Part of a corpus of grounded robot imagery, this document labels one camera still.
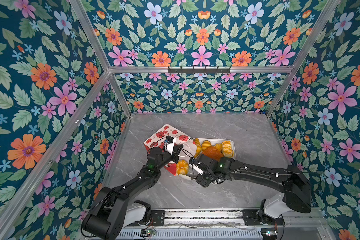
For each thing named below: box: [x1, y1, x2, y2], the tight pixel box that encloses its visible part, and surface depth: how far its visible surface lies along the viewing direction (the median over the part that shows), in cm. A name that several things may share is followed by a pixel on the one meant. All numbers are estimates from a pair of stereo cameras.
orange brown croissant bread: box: [202, 146, 224, 161], surface depth 91 cm
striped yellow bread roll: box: [201, 140, 212, 151], surface depth 100 cm
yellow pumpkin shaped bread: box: [176, 159, 190, 176], surface depth 88 cm
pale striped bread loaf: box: [222, 140, 233, 158], surface depth 92 cm
